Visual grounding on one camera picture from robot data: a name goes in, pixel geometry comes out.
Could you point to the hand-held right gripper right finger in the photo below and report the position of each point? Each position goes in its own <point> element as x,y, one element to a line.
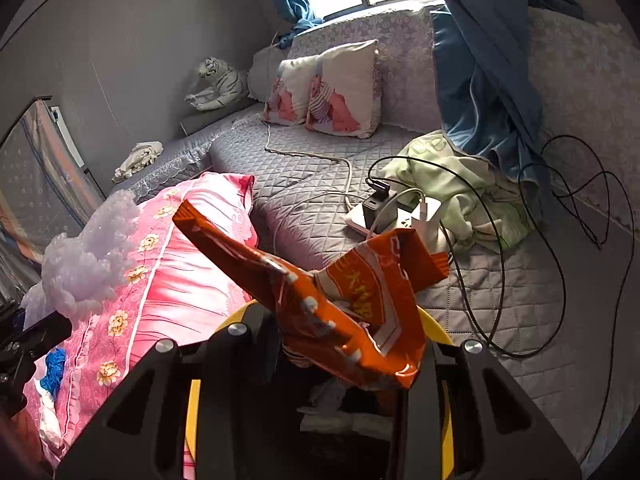
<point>425,400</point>

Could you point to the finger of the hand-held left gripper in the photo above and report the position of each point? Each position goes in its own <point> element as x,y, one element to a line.
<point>47,332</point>

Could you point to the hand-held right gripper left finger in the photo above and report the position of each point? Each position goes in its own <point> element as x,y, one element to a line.
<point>250,355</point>

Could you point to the yellow bin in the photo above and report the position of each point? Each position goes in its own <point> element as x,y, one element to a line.
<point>192,410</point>

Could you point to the white tissue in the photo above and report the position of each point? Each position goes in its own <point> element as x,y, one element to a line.
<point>345,417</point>

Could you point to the orange snack wrapper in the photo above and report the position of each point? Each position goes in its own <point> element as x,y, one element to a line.
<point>325,320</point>

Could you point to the white bubble wrap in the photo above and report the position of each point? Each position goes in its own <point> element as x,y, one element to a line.
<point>90,255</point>

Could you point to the blue plastic scrap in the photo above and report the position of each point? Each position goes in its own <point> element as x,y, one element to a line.
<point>54,370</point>

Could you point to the grey quilted bedspread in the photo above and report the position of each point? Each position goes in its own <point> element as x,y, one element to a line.
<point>310,220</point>

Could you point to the fabric wardrobe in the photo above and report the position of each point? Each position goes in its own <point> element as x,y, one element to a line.
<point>35,175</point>

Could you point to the white power strip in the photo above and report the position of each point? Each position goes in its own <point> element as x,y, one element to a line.
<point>360,220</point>

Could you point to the white charger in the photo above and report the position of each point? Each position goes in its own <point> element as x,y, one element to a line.
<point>427,217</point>

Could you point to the black charger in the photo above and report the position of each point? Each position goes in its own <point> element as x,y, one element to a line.
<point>377,210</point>

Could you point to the cream crumpled cloth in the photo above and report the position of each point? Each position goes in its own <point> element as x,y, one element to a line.
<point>137,160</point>

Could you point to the green cloth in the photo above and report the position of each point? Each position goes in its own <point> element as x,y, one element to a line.
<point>465,195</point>

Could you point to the baby print pillow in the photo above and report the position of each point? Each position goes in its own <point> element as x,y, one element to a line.
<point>345,90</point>
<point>290,90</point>

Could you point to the white tiger plush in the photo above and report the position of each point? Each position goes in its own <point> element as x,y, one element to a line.
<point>220,82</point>

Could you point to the grey patterned cushion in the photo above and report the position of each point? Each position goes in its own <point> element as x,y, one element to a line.
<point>265,72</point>

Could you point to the long blue curtain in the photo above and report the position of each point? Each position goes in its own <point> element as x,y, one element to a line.
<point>480,70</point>

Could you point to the white wall socket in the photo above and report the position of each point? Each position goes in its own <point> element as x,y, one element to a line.
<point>56,112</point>

